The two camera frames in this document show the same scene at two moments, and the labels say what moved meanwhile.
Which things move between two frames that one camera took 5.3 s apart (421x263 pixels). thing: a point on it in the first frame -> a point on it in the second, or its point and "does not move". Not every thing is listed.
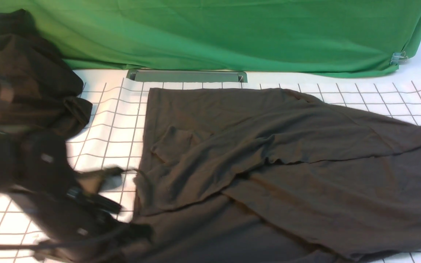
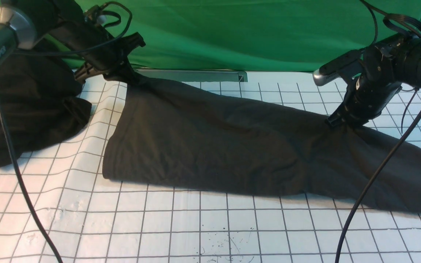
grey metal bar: x=186 y=76 does not move
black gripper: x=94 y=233 -> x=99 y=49
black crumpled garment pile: x=23 y=86 does not move
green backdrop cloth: x=340 y=37 does not move
